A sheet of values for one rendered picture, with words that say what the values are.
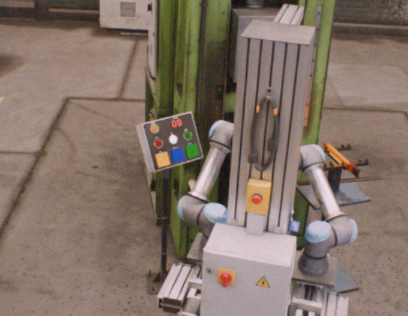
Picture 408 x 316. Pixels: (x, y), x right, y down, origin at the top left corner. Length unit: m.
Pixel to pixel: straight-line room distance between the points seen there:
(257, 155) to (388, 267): 2.42
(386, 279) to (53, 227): 2.42
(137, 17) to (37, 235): 5.01
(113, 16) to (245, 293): 7.04
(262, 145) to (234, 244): 0.41
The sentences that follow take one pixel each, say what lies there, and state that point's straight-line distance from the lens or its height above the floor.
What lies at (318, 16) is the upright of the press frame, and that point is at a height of 1.72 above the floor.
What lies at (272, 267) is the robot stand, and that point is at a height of 1.21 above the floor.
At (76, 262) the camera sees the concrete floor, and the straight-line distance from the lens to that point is 4.44.
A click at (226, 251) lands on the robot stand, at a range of 2.44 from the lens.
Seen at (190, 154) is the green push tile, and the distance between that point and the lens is 3.62.
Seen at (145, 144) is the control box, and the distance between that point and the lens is 3.51.
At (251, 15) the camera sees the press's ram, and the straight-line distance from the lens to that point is 3.60.
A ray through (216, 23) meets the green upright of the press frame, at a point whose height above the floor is 1.68.
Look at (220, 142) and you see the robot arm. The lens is 3.09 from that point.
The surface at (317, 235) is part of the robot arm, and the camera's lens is 2.95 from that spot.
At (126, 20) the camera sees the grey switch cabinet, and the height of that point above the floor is 0.22.
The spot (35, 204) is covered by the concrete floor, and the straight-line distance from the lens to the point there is 5.10.
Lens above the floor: 2.67
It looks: 26 degrees down
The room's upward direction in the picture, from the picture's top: 4 degrees clockwise
